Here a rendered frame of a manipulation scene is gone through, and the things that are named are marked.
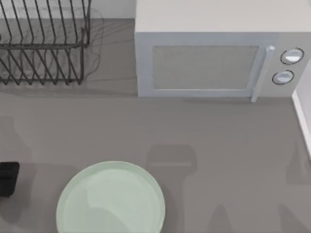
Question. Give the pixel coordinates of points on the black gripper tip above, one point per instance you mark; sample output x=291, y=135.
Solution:
x=8, y=178

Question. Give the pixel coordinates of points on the microwave oven door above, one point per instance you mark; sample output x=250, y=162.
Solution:
x=204, y=38

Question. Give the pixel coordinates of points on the pale microwave oven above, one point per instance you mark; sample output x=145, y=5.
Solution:
x=194, y=19

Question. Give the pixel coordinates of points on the small microwave knob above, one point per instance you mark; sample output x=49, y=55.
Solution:
x=283, y=77

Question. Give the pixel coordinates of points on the pale green plate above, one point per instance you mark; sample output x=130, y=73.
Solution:
x=111, y=201

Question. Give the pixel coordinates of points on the large microwave knob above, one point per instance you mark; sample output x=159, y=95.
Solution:
x=291, y=56

